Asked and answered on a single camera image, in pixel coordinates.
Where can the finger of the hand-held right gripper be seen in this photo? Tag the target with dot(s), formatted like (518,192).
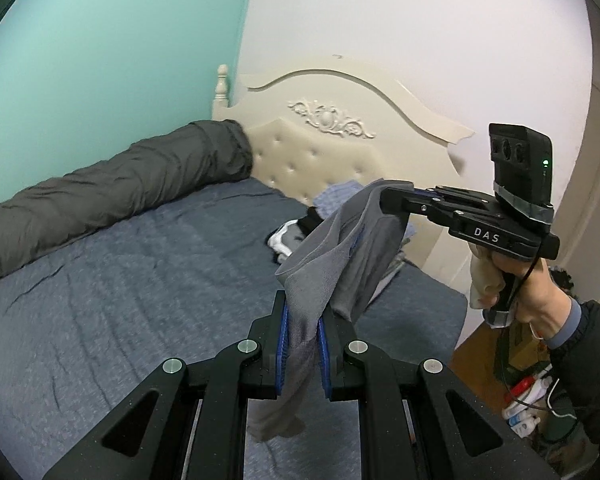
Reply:
(460,196)
(397,202)

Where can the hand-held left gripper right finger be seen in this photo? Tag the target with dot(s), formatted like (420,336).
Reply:
(324,360)

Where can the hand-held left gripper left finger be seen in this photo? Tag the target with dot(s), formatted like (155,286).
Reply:
(281,355)

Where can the grey garment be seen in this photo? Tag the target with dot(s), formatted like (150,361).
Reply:
(330,245)

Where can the person's right forearm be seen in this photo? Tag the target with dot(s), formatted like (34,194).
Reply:
(590,360)

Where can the person's right hand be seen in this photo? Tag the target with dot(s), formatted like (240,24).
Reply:
(535,300)

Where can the light blue checked garment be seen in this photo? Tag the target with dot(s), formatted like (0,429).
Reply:
(337,197)

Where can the cream tufted headboard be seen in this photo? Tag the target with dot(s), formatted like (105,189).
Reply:
(300,160)

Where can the blue patterned bed cover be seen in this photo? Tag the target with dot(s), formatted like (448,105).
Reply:
(130,285)

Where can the white power strip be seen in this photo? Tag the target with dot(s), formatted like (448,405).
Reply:
(525,405)

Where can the dark grey rolled duvet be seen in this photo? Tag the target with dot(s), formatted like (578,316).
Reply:
(120,185)

